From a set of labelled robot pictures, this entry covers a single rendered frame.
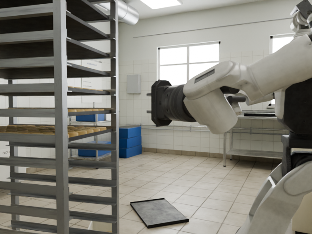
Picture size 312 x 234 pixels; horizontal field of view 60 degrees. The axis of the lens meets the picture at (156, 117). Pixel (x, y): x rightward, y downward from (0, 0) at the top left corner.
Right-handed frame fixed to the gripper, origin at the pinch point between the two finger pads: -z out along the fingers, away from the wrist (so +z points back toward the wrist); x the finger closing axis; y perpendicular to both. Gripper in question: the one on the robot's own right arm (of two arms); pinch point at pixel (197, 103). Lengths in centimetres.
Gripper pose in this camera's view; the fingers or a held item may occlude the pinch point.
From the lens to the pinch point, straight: 132.1
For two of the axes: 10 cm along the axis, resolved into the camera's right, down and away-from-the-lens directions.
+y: 5.0, 0.4, -8.6
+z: 8.6, -0.2, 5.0
